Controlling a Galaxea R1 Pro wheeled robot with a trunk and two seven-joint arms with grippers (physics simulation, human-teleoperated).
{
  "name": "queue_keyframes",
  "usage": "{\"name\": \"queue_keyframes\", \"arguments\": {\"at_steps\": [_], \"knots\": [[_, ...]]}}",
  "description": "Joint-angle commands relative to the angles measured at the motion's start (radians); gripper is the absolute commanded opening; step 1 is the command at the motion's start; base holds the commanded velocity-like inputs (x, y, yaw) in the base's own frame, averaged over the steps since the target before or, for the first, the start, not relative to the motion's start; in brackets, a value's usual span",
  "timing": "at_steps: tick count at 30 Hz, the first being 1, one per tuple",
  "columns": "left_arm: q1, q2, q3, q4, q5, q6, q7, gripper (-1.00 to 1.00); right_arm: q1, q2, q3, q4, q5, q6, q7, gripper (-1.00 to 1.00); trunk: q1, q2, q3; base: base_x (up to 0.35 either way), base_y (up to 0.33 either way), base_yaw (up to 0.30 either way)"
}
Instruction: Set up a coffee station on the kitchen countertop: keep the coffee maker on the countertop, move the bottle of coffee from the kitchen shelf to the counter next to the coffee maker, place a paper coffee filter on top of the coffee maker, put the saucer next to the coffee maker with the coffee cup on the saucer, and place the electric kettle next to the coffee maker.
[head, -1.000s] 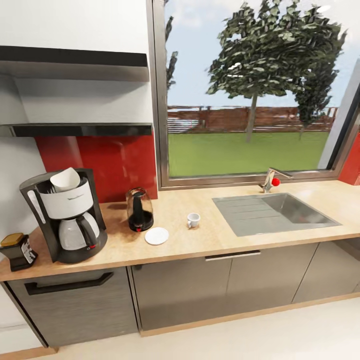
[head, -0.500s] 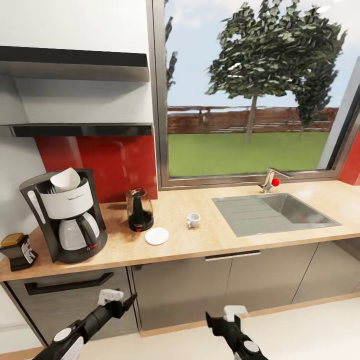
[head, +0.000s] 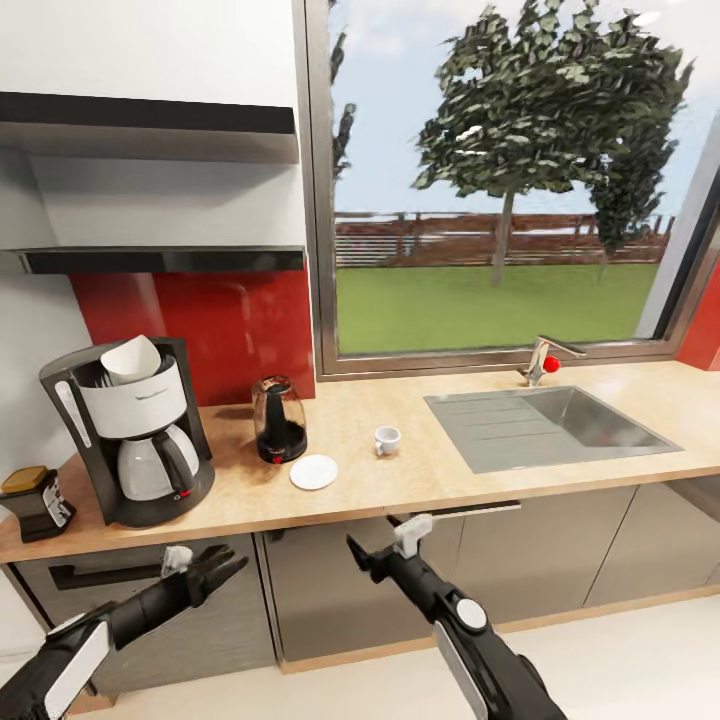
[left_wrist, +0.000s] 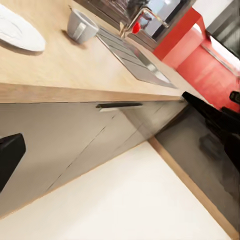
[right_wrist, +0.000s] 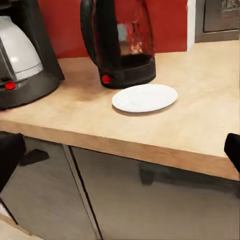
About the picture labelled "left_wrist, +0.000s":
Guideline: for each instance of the cabinet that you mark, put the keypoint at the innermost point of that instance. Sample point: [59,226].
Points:
[66,139]
[226,27]
[201,155]

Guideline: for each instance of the coffee cup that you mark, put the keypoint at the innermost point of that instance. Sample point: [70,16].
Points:
[80,27]

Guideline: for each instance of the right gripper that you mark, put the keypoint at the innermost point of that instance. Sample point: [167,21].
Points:
[219,122]

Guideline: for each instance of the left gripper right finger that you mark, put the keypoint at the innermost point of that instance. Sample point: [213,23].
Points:
[232,149]

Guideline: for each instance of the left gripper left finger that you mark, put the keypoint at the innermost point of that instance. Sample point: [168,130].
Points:
[12,150]

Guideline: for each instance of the drop in sink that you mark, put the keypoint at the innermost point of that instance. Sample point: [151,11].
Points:
[140,66]

